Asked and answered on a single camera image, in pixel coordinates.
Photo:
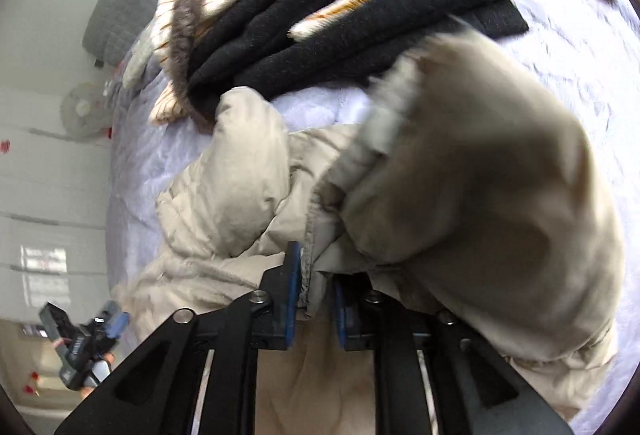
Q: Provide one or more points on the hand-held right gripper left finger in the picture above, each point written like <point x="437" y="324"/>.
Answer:
<point x="292" y="295"/>

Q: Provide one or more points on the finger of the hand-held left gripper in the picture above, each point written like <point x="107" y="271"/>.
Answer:
<point x="55" y="320"/>
<point x="114" y="321"/>

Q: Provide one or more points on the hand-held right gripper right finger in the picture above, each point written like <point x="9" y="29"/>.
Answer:
<point x="342" y="315"/>

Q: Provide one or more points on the beige puffer jacket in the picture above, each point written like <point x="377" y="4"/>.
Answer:
<point x="475" y="190"/>

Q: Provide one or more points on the white wardrobe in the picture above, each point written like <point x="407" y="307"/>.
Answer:
<point x="50" y="190"/>

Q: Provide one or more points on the red wardrobe decal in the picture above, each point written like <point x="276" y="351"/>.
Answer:
<point x="5" y="147"/>

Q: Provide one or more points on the white standing fan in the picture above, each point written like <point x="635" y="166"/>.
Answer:
<point x="82" y="110"/>

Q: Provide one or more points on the white folded puffer garment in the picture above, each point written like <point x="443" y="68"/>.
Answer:
<point x="140" y="60"/>

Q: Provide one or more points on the black folded garment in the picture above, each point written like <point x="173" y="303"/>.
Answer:
<point x="350" y="15"/>

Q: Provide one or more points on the lilac embossed blanket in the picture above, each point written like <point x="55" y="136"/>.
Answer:
<point x="575" y="55"/>

